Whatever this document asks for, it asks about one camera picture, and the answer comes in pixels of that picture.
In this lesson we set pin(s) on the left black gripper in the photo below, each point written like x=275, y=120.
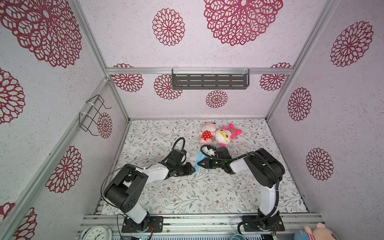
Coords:
x=188, y=170

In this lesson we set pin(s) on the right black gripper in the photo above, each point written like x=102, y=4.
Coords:
x=207, y=163

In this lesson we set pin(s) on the light blue paper sheet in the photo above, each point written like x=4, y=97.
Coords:
x=200, y=157

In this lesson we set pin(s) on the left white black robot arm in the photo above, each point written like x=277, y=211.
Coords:
x=125, y=189

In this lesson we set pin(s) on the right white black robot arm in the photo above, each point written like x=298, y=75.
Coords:
x=266, y=169

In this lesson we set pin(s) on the yellow face plush doll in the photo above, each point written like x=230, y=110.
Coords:
x=225, y=135

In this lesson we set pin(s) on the pink plush doll red dress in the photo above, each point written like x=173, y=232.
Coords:
x=207, y=133

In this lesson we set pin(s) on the floral patterned table mat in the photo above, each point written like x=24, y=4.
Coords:
x=205, y=191

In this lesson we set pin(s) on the teal round cup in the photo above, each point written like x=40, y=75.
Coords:
x=238, y=237

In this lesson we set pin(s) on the white analog clock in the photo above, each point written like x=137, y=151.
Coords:
x=97, y=233

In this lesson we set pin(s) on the blue plush toy foreground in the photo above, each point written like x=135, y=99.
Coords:
x=301, y=235

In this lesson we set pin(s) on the pink plush toy foreground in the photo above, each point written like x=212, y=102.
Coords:
x=320, y=233

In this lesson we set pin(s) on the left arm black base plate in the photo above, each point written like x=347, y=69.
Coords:
x=148, y=225

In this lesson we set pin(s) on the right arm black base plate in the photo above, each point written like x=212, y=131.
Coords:
x=271, y=224

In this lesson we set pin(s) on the grey slotted wall shelf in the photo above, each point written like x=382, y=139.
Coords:
x=210, y=81

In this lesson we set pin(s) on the black wire wall rack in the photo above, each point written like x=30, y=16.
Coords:
x=90, y=117

